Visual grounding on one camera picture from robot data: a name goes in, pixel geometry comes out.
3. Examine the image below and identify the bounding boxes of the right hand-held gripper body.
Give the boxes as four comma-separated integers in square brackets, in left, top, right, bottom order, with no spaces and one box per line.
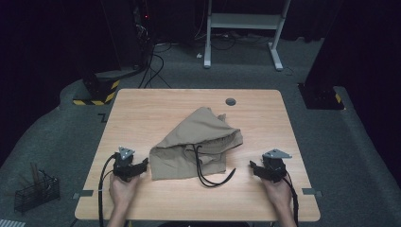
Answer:
[256,148,293,184]

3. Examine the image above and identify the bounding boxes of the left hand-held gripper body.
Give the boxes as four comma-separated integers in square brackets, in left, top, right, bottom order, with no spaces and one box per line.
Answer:
[112,146,142,183]

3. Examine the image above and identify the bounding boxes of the khaki shorts with black drawstring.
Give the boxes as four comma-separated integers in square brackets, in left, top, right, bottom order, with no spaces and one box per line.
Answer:
[148,106,245,188]

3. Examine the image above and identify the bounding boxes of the person's left hand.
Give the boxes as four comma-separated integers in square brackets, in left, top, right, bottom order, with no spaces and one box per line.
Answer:
[108,172,142,206]

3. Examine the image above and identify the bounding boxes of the person's right hand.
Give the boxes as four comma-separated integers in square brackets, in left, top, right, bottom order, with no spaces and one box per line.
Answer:
[261,177,293,210]

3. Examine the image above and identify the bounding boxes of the grey tape strip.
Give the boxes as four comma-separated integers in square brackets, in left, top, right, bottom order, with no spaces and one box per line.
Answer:
[301,187,323,199]
[72,189,95,201]

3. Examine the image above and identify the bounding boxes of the yellow-black striped stand base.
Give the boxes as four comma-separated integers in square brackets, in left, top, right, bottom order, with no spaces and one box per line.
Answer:
[72,70,122,107]

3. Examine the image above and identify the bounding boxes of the black stand base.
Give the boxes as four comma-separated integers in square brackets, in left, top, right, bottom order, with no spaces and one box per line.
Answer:
[297,82,345,111]

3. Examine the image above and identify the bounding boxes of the dark equipment rack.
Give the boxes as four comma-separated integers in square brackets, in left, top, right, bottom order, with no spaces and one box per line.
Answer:
[131,0,157,71]

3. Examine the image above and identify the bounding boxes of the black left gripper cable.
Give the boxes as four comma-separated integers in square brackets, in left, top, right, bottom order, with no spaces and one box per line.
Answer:
[97,153,118,227]

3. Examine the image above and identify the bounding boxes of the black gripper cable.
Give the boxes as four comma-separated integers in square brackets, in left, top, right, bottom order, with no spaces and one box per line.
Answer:
[97,153,118,227]
[282,175,300,227]

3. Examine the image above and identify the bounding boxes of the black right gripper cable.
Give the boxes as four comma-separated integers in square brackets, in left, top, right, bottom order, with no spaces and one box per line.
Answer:
[282,175,300,227]

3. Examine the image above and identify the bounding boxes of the black floor cables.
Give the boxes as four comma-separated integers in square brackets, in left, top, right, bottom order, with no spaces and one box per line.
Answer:
[137,43,173,90]

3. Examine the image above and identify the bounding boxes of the black wire basket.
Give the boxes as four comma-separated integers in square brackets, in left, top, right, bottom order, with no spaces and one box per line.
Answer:
[13,169,61,215]

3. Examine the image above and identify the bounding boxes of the white metal desk frame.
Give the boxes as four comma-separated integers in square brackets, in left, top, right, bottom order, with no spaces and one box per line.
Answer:
[202,0,292,72]

